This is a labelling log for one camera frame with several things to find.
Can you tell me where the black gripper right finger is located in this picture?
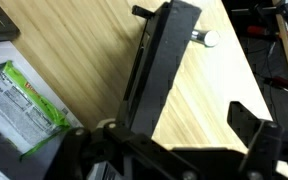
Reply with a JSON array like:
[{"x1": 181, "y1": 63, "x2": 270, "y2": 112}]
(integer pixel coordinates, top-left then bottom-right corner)
[{"x1": 226, "y1": 100, "x2": 288, "y2": 180}]

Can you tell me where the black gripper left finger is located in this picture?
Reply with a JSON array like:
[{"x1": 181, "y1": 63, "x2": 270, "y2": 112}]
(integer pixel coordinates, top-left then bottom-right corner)
[{"x1": 43, "y1": 120, "x2": 198, "y2": 180}]

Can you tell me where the green food package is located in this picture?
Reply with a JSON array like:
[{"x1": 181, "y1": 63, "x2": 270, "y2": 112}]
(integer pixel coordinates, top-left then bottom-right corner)
[{"x1": 0, "y1": 60, "x2": 74, "y2": 162}]

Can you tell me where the black microwave oven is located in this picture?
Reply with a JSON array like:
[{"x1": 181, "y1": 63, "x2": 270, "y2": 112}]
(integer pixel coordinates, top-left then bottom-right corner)
[{"x1": 0, "y1": 0, "x2": 85, "y2": 180}]

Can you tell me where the red handled screwdriver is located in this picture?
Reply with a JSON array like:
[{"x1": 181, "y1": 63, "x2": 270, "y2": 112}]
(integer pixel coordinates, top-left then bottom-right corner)
[
  {"x1": 246, "y1": 25, "x2": 272, "y2": 37},
  {"x1": 271, "y1": 75, "x2": 288, "y2": 98}
]

